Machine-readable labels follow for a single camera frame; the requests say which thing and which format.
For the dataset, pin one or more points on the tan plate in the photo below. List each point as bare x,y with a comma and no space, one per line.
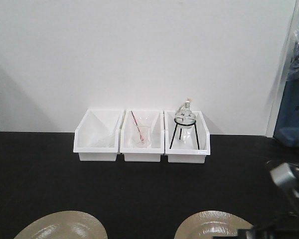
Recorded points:
209,224
64,225

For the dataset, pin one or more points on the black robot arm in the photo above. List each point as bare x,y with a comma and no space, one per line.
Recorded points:
282,227

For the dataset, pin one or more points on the clear glass beaker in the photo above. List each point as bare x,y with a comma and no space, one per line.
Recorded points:
145,130

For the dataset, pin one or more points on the white bin, middle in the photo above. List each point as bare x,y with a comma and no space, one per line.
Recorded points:
152,119

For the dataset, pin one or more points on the white bin, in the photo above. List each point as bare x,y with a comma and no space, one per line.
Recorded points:
185,150
152,119
98,134

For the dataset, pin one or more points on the red glass stirring rod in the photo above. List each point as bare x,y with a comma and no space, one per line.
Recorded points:
137,126

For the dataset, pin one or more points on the round glass flask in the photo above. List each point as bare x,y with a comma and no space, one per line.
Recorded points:
184,117

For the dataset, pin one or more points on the white bin, right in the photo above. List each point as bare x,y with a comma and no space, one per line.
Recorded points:
185,150

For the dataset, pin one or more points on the white bin, left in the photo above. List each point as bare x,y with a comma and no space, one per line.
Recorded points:
98,134

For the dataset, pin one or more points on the blue pegboard drying rack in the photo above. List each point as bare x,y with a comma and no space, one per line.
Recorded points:
287,126

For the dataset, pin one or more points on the black wire tripod stand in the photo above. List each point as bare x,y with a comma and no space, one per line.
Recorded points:
179,132

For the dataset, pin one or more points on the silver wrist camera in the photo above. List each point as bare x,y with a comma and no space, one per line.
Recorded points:
286,177

